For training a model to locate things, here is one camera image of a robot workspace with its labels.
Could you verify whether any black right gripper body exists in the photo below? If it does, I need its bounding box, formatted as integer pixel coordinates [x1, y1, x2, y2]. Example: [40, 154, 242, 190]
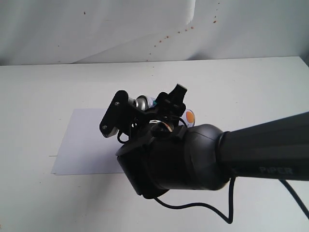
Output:
[116, 106, 187, 157]

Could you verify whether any white backdrop paper sheet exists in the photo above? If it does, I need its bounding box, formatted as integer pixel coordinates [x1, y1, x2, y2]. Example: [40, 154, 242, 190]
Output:
[0, 0, 196, 65]

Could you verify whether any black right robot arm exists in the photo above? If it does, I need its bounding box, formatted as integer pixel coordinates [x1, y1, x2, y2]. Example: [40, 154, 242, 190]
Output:
[113, 85, 309, 199]

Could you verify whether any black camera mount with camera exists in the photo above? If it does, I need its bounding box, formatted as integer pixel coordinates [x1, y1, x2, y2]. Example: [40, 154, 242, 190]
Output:
[99, 90, 145, 138]

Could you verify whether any white spray paint can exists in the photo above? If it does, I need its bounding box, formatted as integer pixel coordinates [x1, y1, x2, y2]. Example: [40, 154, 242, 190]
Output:
[133, 95, 196, 127]

